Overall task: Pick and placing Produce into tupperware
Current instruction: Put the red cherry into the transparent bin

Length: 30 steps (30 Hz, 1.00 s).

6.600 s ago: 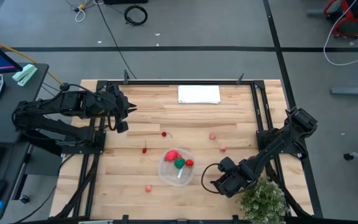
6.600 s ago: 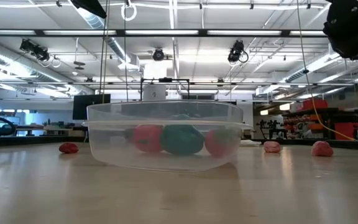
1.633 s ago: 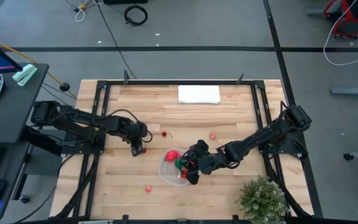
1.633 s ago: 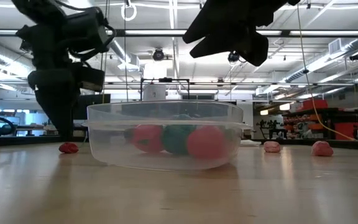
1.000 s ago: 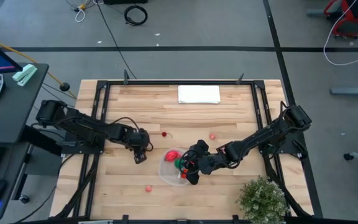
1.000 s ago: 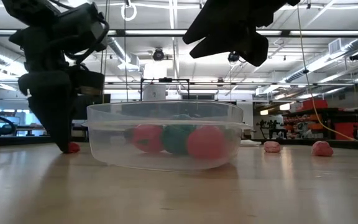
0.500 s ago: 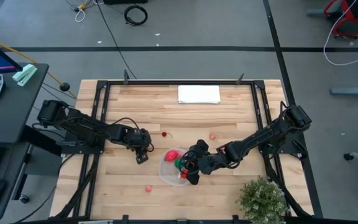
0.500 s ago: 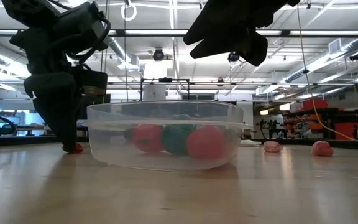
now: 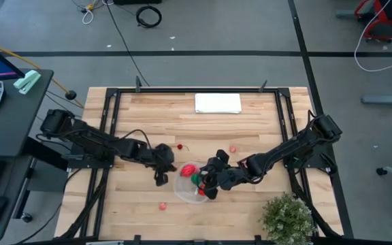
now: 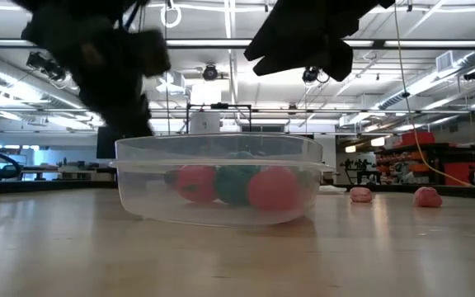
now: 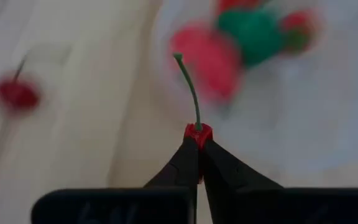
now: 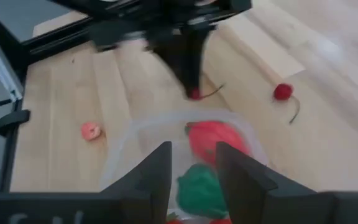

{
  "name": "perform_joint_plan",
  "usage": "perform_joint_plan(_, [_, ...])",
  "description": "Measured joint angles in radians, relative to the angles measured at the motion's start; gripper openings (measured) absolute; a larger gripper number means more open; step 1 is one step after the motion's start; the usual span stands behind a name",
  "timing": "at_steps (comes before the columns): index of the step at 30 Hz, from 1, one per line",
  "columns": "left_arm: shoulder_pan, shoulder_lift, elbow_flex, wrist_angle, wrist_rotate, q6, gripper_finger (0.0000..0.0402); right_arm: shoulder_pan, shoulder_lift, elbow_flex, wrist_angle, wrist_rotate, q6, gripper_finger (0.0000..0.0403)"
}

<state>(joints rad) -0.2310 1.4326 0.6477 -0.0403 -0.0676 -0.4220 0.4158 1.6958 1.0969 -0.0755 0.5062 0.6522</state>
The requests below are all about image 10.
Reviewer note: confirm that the red tool cabinet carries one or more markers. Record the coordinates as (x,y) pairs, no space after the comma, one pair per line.
(464,173)

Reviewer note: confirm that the white cylinder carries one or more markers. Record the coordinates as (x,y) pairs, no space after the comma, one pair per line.
(204,123)

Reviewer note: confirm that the black ceiling spotlight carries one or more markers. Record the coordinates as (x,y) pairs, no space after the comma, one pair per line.
(309,75)
(210,73)

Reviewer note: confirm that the red storage bin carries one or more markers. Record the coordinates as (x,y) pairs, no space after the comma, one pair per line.
(415,139)

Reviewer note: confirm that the black shelf rack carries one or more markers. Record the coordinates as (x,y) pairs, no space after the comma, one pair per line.
(390,165)

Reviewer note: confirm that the clear plastic tupperware container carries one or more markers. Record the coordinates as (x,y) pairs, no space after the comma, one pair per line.
(147,206)

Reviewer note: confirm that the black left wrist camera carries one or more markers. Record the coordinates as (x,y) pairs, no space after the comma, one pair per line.
(155,51)

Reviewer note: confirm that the green toy pepper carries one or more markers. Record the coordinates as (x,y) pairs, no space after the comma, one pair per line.
(233,185)

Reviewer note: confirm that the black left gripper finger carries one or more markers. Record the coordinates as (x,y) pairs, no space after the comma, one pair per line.
(146,115)
(114,115)

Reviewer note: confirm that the small pink toy fruit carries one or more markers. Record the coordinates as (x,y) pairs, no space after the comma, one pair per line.
(427,197)
(361,195)

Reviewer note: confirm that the white folded cloth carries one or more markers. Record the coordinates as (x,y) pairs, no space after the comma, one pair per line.
(334,190)

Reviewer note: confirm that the black background screen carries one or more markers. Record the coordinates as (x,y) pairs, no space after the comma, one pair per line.
(105,142)

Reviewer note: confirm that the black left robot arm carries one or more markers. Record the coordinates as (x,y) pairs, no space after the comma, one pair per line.
(56,12)

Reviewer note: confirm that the large pink-red toy fruit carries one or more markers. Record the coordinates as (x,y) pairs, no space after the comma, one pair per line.
(272,189)

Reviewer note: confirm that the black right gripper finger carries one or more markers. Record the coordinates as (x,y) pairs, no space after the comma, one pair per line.
(287,62)
(270,41)

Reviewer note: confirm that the red toy tomato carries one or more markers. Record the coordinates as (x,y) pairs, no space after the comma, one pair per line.
(198,183)

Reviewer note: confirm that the background workbench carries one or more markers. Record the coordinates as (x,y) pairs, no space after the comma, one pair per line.
(68,171)

